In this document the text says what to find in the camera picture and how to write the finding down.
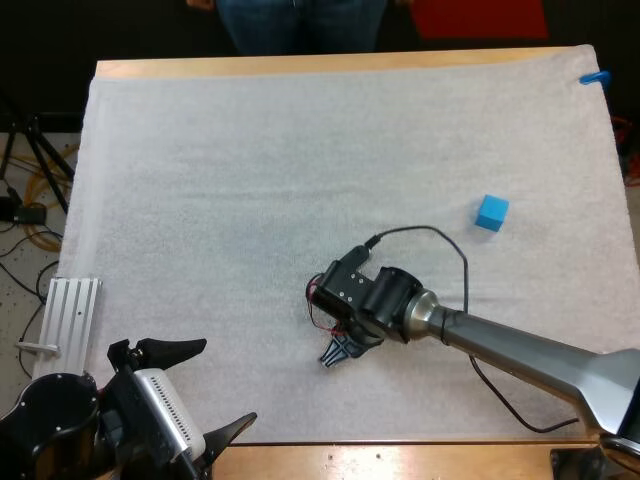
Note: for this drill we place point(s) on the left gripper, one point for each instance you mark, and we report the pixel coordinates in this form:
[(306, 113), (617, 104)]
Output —
[(122, 400)]

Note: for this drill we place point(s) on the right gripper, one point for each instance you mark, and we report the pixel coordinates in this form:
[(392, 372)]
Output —
[(340, 290)]

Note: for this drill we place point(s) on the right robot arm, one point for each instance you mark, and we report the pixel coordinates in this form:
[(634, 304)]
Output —
[(500, 350)]

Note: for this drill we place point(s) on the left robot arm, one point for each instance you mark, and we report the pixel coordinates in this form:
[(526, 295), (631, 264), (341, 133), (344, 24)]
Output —
[(45, 430)]

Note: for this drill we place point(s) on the blue cube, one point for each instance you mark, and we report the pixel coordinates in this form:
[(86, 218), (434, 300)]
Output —
[(491, 214)]

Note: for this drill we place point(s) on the person's legs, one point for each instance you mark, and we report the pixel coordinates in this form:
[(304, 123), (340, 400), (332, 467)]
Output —
[(300, 25)]

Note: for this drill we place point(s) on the blue clip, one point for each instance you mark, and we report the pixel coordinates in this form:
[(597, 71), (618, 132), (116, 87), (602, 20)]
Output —
[(595, 77)]

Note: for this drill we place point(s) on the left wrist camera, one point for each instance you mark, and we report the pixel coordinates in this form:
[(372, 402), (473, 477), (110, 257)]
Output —
[(167, 405)]

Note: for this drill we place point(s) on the ribbed aluminium rail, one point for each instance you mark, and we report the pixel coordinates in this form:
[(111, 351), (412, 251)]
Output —
[(70, 320)]

